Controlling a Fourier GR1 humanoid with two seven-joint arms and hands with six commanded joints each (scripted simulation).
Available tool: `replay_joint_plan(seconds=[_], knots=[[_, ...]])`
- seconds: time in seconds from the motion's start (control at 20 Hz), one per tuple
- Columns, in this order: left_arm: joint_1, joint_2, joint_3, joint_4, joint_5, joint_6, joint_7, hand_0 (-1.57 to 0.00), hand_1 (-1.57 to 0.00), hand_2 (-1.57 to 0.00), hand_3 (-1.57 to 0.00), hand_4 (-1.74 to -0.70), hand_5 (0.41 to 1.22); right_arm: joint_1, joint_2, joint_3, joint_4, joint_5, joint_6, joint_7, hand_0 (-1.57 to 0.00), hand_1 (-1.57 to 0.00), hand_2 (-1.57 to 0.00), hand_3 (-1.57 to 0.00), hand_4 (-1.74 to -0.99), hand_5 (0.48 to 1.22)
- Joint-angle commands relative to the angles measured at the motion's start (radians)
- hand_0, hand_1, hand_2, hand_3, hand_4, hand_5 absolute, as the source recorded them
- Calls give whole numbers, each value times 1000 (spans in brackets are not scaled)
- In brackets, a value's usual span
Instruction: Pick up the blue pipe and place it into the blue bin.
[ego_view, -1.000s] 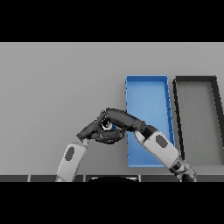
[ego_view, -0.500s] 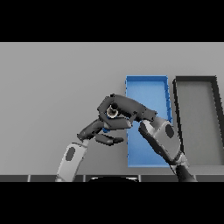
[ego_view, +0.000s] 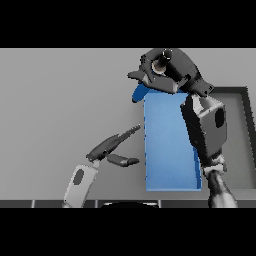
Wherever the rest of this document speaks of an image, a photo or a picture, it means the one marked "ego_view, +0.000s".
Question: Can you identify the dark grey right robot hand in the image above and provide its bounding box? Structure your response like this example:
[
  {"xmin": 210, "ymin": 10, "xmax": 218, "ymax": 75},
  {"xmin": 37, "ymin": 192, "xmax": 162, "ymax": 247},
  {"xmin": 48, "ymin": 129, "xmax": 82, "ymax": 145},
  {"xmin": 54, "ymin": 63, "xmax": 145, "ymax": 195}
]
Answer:
[{"xmin": 127, "ymin": 48, "xmax": 215, "ymax": 98}]

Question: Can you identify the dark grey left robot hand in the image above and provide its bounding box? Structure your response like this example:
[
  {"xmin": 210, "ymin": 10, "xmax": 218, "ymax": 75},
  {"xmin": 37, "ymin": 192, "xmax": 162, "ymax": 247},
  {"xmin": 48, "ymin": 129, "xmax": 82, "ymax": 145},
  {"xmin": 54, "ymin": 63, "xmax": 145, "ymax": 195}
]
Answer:
[{"xmin": 85, "ymin": 124, "xmax": 142, "ymax": 168}]

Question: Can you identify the blue bin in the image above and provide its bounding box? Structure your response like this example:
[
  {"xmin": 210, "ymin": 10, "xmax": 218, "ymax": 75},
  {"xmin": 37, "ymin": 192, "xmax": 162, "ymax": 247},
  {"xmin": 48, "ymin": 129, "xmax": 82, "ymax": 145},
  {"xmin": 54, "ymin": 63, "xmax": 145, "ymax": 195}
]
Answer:
[{"xmin": 143, "ymin": 88, "xmax": 203, "ymax": 192}]

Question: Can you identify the dark grey bin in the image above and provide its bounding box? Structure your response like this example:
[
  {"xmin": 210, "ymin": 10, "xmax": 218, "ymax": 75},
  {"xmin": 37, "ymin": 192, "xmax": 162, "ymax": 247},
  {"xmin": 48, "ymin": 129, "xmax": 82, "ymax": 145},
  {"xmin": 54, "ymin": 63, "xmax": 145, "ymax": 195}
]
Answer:
[{"xmin": 193, "ymin": 86, "xmax": 256, "ymax": 191}]

